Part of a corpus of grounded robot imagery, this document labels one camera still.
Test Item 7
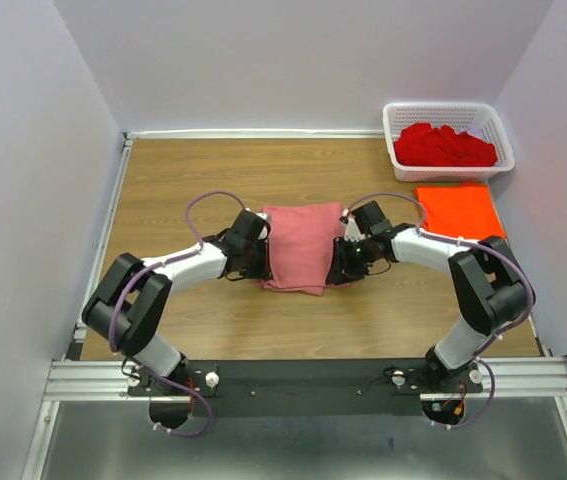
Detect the pink t-shirt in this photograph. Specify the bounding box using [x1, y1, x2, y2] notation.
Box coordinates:
[259, 203, 344, 296]

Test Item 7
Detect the purple cable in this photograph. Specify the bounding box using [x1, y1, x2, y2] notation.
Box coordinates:
[345, 192, 535, 430]
[108, 190, 247, 436]

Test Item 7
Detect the lavender garment in basket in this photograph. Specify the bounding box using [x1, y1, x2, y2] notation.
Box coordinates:
[466, 127, 484, 139]

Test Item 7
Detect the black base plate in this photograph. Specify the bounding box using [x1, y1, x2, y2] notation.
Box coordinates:
[129, 358, 484, 418]

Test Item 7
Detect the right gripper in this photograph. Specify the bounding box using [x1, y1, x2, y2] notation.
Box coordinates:
[324, 236, 374, 286]

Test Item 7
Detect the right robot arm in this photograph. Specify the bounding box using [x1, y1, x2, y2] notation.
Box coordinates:
[325, 201, 536, 392]

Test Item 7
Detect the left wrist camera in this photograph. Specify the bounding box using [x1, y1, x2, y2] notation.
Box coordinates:
[257, 212, 271, 224]

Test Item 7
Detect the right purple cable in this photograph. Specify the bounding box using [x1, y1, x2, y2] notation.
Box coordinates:
[345, 192, 535, 430]

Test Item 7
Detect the red t-shirt in basket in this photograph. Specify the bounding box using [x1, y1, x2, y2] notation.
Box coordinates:
[393, 123, 498, 168]

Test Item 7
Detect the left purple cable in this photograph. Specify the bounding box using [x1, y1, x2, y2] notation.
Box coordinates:
[108, 190, 247, 436]

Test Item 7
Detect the aluminium front rail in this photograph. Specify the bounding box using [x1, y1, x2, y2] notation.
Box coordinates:
[43, 357, 567, 402]

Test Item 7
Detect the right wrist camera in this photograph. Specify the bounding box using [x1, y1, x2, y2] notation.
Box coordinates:
[340, 209, 366, 243]

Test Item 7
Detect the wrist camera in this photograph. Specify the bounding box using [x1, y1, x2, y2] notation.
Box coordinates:
[257, 212, 271, 224]
[340, 209, 366, 243]

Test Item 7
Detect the white plastic laundry basket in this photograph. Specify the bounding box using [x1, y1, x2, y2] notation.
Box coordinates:
[382, 101, 515, 182]

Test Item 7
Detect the folded orange t-shirt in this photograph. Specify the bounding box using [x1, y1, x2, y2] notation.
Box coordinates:
[414, 184, 507, 240]

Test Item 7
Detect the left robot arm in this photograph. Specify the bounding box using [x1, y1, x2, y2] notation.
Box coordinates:
[81, 209, 271, 395]

